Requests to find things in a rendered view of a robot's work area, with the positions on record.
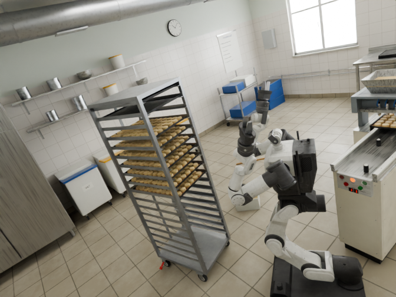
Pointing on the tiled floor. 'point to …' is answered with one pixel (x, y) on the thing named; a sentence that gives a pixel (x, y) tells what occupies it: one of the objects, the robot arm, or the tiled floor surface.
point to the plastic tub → (250, 205)
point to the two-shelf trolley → (238, 101)
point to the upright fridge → (25, 201)
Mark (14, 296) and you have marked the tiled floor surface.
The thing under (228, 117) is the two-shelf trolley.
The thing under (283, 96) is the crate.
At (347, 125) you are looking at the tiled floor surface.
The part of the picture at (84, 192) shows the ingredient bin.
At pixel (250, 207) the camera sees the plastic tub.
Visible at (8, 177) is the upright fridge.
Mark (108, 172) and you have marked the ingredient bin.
